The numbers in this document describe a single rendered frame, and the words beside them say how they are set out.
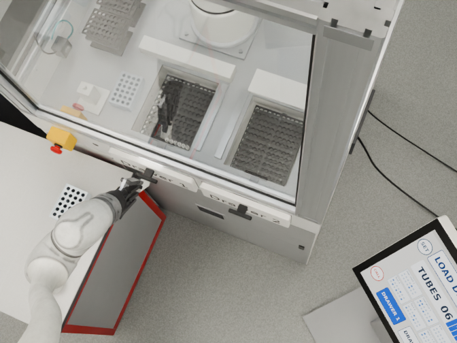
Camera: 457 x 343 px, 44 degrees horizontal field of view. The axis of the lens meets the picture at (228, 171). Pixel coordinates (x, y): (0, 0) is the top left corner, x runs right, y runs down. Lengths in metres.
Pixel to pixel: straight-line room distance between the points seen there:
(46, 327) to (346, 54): 0.78
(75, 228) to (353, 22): 0.92
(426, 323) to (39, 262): 0.98
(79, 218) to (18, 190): 0.69
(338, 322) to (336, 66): 1.88
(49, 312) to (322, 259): 1.61
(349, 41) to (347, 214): 1.99
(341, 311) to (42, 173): 1.36
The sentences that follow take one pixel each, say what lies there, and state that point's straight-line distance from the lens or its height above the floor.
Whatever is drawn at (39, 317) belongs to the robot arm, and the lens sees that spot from 1.21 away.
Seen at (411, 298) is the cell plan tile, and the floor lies 1.06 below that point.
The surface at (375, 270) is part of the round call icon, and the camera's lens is 1.59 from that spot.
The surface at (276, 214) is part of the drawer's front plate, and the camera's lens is 1.68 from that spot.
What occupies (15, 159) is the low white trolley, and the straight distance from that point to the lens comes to 2.11.
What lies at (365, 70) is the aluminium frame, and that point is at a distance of 0.75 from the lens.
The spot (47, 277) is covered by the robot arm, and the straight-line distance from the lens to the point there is 1.48.
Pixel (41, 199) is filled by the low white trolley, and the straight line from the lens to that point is 2.03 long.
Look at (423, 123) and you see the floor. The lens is 2.84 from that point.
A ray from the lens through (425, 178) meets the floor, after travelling 2.76.
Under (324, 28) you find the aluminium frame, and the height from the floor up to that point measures 1.98.
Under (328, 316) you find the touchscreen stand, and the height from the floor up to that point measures 0.03.
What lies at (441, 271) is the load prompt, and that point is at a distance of 1.48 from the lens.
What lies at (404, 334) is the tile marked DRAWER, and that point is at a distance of 1.60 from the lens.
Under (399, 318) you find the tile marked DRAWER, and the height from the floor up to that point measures 1.01.
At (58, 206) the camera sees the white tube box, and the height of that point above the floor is 0.80.
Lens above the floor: 2.57
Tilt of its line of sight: 72 degrees down
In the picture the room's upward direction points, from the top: 17 degrees counter-clockwise
